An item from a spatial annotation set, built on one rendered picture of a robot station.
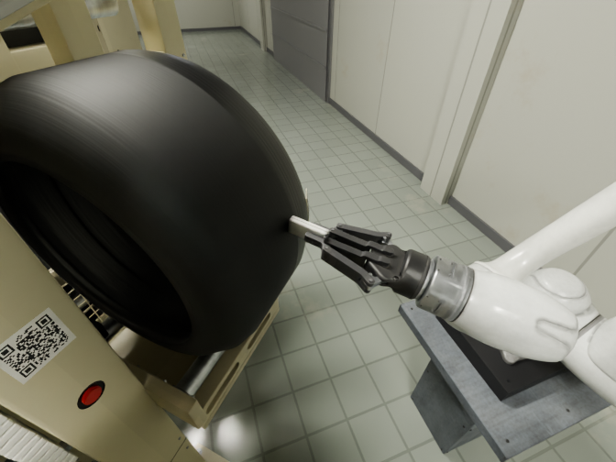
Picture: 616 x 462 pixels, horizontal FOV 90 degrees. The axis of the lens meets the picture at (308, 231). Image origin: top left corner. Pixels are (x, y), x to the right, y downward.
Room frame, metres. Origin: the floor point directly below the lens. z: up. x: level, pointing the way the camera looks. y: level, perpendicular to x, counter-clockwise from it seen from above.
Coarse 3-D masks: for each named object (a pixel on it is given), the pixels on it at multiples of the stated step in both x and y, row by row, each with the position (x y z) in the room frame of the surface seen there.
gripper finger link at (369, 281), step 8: (328, 248) 0.35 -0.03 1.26; (328, 256) 0.34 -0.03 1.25; (336, 256) 0.34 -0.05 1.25; (336, 264) 0.33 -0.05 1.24; (344, 264) 0.33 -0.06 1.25; (352, 264) 0.33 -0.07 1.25; (344, 272) 0.32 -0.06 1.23; (352, 272) 0.32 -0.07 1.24; (360, 272) 0.31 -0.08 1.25; (368, 280) 0.30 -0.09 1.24
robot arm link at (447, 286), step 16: (432, 272) 0.31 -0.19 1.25; (448, 272) 0.30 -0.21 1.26; (464, 272) 0.30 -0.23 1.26; (432, 288) 0.28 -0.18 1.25; (448, 288) 0.28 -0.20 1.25; (464, 288) 0.28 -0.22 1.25; (416, 304) 0.29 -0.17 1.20; (432, 304) 0.27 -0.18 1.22; (448, 304) 0.26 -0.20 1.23; (464, 304) 0.26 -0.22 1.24; (448, 320) 0.26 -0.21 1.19
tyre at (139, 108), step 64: (64, 64) 0.50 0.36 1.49; (128, 64) 0.51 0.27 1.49; (192, 64) 0.57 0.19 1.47; (0, 128) 0.39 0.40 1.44; (64, 128) 0.36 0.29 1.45; (128, 128) 0.37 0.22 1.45; (192, 128) 0.41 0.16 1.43; (256, 128) 0.49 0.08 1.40; (0, 192) 0.45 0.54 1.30; (64, 192) 0.61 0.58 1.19; (128, 192) 0.31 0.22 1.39; (192, 192) 0.33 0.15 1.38; (256, 192) 0.39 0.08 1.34; (64, 256) 0.51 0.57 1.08; (128, 256) 0.59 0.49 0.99; (192, 256) 0.29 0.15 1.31; (256, 256) 0.33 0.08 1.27; (128, 320) 0.40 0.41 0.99; (192, 320) 0.28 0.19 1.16; (256, 320) 0.30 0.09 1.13
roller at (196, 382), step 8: (216, 352) 0.36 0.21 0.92; (224, 352) 0.37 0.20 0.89; (200, 360) 0.33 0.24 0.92; (208, 360) 0.33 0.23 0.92; (216, 360) 0.34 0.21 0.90; (192, 368) 0.31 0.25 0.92; (200, 368) 0.31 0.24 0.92; (208, 368) 0.32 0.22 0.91; (184, 376) 0.30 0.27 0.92; (192, 376) 0.30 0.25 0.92; (200, 376) 0.30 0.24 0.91; (184, 384) 0.28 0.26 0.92; (192, 384) 0.28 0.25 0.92; (200, 384) 0.29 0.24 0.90; (192, 392) 0.27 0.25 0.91
